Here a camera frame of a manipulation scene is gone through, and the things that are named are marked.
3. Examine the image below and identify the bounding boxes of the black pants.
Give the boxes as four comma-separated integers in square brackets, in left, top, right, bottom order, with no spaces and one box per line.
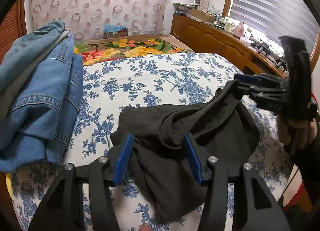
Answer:
[109,79,261,224]

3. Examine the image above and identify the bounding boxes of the right hand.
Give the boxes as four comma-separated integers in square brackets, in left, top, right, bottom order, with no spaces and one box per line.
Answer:
[277,115,319,149]

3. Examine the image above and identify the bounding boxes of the black gripper tool on counter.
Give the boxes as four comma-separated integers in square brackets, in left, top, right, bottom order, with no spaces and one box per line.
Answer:
[250,38,271,57]

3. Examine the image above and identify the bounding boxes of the pink bottle on counter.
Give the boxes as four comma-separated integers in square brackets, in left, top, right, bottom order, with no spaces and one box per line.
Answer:
[233,22,245,38]

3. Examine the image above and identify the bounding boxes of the wooden sideboard cabinet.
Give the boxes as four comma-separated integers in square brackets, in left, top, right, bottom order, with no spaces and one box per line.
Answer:
[171,14,285,78]

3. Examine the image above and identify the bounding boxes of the striped window blind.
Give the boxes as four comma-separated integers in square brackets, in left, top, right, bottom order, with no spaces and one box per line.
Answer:
[229,0,319,52]

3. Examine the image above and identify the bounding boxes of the open cardboard box on counter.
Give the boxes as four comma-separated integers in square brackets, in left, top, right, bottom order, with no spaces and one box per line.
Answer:
[189,9,216,23]

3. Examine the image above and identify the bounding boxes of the blue floral white quilt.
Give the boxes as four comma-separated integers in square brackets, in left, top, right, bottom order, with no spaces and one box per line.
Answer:
[11,54,292,230]

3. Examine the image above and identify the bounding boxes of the stack of folded jeans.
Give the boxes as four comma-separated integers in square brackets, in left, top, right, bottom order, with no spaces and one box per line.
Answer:
[1,20,84,173]

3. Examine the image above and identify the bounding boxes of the cardboard box with blue cloth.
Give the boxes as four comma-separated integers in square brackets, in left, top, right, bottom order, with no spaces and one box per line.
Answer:
[104,24,128,38]

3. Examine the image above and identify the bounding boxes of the colourful floral blanket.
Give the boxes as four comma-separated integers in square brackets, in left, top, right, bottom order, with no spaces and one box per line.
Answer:
[74,35,193,66]

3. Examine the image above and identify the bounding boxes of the wooden louvred wardrobe door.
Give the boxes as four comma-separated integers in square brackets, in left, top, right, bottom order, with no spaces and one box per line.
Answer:
[0,0,27,63]

